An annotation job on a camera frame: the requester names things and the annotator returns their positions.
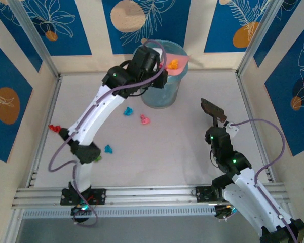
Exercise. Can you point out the dark bristle hand brush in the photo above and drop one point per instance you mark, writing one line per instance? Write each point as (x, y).
(214, 110)

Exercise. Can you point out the yellow orange paper scrap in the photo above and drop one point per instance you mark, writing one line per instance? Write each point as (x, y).
(172, 64)

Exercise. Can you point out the pink plastic dustpan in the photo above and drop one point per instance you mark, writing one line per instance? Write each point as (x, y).
(182, 62)

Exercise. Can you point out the red paper scrap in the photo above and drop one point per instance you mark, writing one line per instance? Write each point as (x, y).
(54, 127)

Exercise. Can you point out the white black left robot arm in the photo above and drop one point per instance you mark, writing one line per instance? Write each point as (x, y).
(96, 116)

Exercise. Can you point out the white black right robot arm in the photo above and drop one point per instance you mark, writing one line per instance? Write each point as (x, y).
(248, 192)

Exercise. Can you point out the trash bin with blue bag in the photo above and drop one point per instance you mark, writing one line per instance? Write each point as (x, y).
(162, 96)

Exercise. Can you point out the blue paper scrap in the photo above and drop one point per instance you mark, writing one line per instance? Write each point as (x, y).
(108, 148)
(128, 111)

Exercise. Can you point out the pink paper scrap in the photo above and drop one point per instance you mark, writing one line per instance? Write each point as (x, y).
(144, 120)

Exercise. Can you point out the black controller board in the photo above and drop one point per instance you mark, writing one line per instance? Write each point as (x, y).
(221, 213)
(81, 215)

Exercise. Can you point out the green paper scrap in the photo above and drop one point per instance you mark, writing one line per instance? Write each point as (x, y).
(99, 159)

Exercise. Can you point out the aluminium table side rail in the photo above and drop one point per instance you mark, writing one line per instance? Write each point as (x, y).
(255, 126)
(52, 101)

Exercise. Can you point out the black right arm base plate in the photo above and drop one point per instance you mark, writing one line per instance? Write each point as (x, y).
(202, 193)

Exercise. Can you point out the aluminium mounting rail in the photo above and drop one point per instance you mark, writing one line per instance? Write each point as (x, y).
(152, 193)

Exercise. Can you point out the aluminium frame post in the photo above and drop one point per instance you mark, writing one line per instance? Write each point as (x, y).
(260, 35)
(35, 35)
(11, 227)

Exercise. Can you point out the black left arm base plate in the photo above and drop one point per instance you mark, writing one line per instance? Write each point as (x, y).
(101, 196)

